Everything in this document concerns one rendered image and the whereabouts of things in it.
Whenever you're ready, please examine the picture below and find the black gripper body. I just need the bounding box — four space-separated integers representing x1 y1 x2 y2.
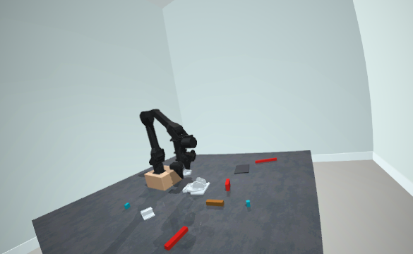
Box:
169 149 187 170

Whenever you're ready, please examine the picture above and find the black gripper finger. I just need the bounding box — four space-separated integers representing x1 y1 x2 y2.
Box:
183 160 191 170
174 167 184 179

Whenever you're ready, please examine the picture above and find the orange rectangular bar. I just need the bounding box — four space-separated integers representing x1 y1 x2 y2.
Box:
206 200 225 207

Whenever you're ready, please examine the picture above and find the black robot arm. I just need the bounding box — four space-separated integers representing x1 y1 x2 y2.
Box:
139 109 197 175

